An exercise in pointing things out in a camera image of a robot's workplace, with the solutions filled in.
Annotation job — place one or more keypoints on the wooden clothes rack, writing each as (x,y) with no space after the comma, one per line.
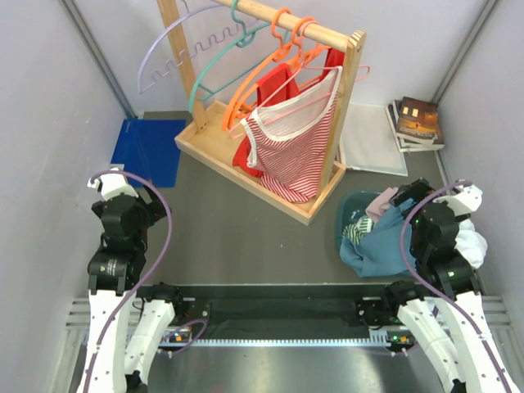
(204,138)

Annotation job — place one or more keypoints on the green white striped garment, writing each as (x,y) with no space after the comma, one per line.
(356,231)

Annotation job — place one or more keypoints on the blue tank top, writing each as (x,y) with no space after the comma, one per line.
(383,253)

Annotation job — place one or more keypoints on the blue plastic folder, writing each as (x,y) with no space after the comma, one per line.
(147,148)

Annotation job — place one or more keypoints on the teal plastic hanger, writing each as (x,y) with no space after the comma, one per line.
(217,61)

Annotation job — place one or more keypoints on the pink garment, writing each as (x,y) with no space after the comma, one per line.
(380,204)

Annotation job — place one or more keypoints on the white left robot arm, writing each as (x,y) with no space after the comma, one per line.
(127,318)

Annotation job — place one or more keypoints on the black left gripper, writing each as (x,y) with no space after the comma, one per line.
(155,210)

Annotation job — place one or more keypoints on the orange plastic hanger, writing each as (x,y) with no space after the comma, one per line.
(289,56)
(253,98)

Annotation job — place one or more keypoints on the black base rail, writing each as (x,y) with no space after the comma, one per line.
(278,311)

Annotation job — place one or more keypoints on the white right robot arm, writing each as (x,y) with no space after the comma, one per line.
(442,308)

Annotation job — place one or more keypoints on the stack of books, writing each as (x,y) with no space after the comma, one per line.
(414,125)

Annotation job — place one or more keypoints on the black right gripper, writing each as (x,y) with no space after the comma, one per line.
(417,190)

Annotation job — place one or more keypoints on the teal laundry basket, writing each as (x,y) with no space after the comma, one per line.
(349,210)

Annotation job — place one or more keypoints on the red shirt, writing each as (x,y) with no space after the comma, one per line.
(267,85)

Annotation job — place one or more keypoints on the red white striped tank top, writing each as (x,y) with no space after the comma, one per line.
(289,140)

